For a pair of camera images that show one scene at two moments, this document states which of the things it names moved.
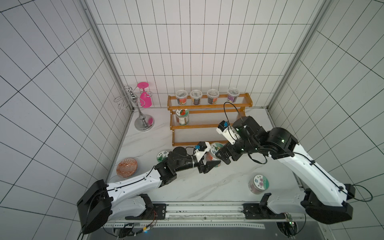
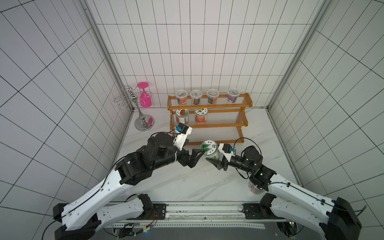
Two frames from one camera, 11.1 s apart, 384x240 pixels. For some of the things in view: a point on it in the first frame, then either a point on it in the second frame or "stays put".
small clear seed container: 212,95 stays put
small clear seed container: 181,95 stays put
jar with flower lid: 211,156 -> 201,115
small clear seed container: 196,95 stays put
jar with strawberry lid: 182,116 stays put
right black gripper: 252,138 -> 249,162
